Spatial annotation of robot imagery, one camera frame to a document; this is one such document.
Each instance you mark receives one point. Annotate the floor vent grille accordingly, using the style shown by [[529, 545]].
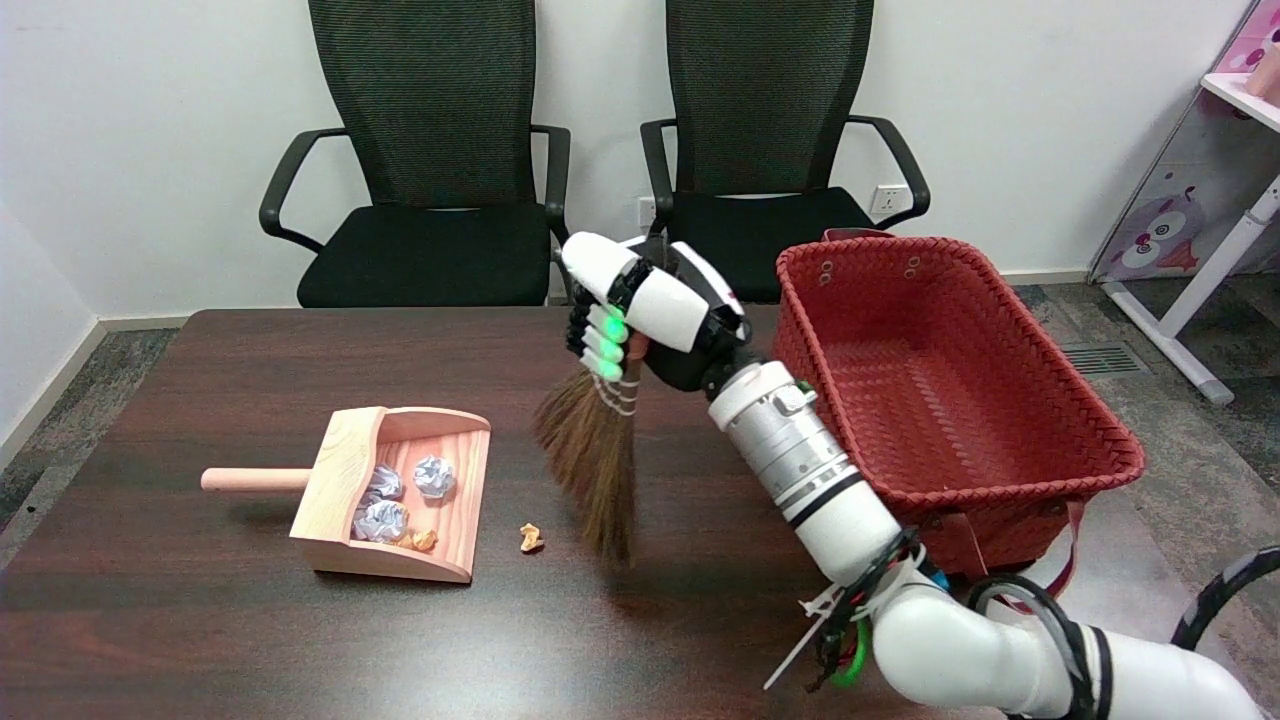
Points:
[[1100, 358]]

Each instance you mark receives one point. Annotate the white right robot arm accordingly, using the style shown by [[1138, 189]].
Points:
[[820, 480]]

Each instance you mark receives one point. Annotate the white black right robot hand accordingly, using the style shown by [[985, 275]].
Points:
[[660, 310]]

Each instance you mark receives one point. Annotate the white paper ball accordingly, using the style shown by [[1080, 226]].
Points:
[[385, 483], [381, 521], [434, 477]]

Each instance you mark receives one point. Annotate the pink cup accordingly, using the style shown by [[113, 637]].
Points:
[[1266, 75]]

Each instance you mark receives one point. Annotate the red woven basket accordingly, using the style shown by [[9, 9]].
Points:
[[930, 400]]

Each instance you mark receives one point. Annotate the black mesh office chair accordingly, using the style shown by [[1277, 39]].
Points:
[[770, 100], [430, 100]]

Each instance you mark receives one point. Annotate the white desk frame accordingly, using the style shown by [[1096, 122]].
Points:
[[1200, 290]]

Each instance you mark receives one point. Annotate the owl print side panel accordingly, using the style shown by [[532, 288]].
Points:
[[1170, 220]]

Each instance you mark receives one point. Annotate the wooden dustpan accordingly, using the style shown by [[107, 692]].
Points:
[[450, 520]]

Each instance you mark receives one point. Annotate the white wall socket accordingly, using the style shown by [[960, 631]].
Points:
[[646, 210], [887, 198]]

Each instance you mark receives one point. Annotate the brown straw hand broom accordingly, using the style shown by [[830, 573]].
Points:
[[595, 460]]

